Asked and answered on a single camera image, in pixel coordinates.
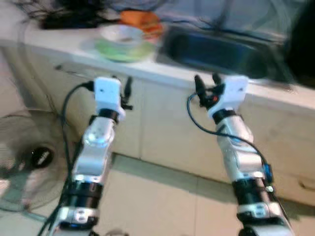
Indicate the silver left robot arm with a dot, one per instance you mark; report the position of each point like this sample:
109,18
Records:
93,147

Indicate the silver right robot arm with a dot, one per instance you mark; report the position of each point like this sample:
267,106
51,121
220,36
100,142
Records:
241,162

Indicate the steel kitchen sink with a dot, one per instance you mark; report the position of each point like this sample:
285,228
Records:
221,54

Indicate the green plate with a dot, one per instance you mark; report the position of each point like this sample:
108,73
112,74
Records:
123,53

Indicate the black power strip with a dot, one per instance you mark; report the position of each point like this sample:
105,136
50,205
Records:
69,20

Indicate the large black object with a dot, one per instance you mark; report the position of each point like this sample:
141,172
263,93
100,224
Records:
300,44

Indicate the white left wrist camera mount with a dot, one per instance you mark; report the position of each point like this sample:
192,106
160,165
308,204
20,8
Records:
107,91

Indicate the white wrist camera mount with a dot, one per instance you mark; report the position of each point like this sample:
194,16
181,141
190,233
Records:
107,91
234,93

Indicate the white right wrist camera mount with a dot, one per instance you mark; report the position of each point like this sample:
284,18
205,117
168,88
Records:
234,93

